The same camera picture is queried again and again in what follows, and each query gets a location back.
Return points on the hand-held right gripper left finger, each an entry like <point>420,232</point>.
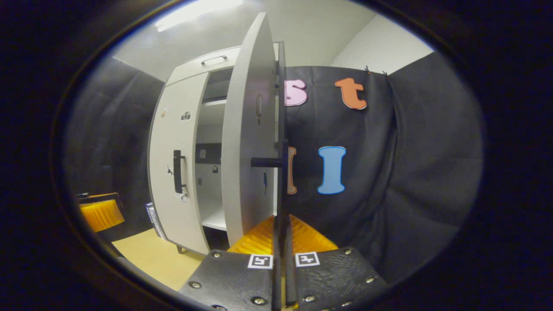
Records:
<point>277,276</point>

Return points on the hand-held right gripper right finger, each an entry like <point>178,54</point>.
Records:
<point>290,276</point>

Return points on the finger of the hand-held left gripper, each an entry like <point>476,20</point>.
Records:
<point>101,216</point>

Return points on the white shoe cabinet door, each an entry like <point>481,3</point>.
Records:
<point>166,147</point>
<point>246,129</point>

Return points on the white double-door shoe cabinet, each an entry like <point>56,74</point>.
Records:
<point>185,73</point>

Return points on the white cabinet shelf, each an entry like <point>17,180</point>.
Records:
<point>214,103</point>

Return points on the black backdrop cloth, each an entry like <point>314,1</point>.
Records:
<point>112,129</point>
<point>410,172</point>

